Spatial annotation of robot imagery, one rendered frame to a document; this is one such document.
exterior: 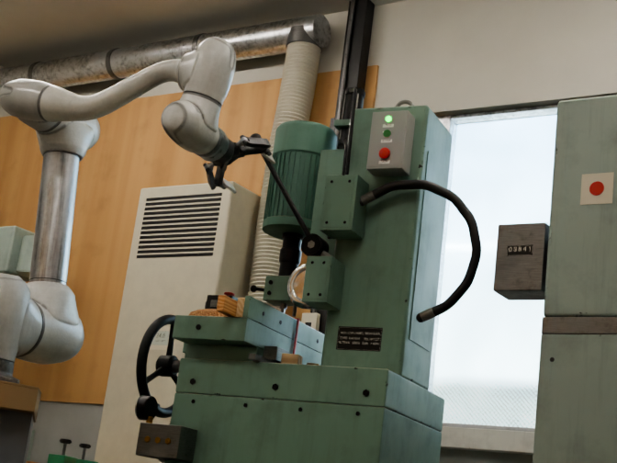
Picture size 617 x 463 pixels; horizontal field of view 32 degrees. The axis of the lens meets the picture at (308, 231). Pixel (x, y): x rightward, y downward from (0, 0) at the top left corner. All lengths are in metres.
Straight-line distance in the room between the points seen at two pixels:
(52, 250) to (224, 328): 0.58
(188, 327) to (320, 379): 0.38
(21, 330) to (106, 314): 2.43
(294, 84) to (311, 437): 2.45
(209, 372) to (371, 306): 0.44
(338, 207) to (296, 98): 2.04
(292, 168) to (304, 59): 1.89
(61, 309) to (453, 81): 2.22
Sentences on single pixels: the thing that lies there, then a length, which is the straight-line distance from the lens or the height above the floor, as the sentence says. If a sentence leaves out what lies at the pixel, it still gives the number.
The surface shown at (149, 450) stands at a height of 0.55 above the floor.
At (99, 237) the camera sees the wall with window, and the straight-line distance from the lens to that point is 5.44.
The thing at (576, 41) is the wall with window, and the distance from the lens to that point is 4.48.
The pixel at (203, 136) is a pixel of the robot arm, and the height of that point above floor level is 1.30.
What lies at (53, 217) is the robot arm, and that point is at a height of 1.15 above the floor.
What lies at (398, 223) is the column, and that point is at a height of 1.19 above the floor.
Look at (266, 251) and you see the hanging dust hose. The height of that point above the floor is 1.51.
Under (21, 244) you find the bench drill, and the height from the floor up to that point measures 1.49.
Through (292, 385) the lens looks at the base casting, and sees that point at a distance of 2.68.
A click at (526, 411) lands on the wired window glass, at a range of 4.16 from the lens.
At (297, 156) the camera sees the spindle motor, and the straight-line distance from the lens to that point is 3.01.
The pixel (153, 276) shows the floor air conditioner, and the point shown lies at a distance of 4.75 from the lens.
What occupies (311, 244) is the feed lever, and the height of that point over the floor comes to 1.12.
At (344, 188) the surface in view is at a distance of 2.79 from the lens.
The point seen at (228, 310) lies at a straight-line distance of 2.70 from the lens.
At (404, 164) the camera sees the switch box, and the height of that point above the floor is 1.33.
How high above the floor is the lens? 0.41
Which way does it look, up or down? 15 degrees up
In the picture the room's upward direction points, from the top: 7 degrees clockwise
